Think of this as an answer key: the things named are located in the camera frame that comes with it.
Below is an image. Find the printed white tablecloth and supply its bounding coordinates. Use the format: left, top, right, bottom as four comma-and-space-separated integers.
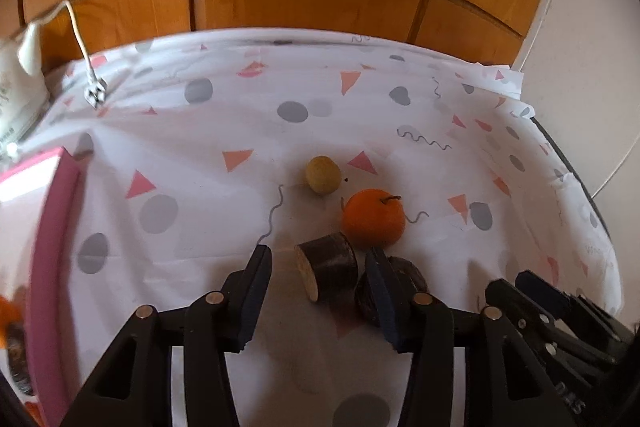
0, 27, 623, 427

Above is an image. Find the dark round eggplant piece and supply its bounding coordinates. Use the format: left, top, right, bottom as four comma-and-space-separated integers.
354, 256, 430, 327

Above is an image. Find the round dark water chestnut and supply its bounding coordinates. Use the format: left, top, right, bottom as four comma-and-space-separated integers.
7, 324, 33, 395

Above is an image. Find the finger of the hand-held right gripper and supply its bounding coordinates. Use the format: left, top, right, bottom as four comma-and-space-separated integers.
515, 270, 626, 345
485, 279, 618, 365

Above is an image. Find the large orange with stem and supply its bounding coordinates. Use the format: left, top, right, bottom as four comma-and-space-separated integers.
341, 188, 405, 247

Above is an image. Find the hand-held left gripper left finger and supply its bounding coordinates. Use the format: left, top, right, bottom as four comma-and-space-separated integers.
59, 244, 273, 427

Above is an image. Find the small orange tangerine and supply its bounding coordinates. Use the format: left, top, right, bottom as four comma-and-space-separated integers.
0, 297, 22, 350

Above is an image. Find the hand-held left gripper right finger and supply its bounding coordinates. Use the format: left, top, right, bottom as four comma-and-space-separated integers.
364, 247, 576, 427

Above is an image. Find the white ceramic electric kettle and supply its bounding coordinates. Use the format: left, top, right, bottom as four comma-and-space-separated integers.
0, 23, 51, 148

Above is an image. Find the white power cable with plug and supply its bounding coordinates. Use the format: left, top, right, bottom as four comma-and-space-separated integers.
30, 0, 108, 108

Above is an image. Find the pink tray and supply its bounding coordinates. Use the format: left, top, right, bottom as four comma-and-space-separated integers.
0, 147, 85, 427

